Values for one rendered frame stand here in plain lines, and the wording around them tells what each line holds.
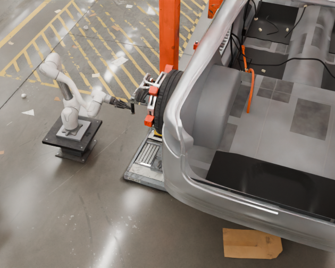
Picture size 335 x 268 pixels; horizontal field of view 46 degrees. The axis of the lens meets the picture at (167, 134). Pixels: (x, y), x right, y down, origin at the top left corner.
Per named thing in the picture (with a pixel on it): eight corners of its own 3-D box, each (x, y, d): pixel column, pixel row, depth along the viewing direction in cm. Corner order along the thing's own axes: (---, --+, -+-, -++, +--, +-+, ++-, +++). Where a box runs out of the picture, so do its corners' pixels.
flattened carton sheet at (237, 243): (283, 259, 369) (284, 258, 367) (224, 257, 371) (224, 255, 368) (278, 231, 391) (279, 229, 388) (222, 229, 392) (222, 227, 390)
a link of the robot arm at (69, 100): (66, 118, 446) (70, 105, 461) (80, 116, 444) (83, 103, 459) (40, 62, 391) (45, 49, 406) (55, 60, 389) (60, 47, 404)
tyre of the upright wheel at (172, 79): (184, 82, 349) (201, 68, 407) (158, 76, 354) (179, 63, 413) (173, 149, 375) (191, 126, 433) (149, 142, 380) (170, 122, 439)
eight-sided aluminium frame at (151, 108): (154, 138, 399) (153, 96, 360) (148, 136, 400) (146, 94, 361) (172, 105, 434) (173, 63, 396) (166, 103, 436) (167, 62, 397)
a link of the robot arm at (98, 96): (107, 94, 418) (102, 106, 416) (93, 89, 418) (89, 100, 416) (107, 92, 407) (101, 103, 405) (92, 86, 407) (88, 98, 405)
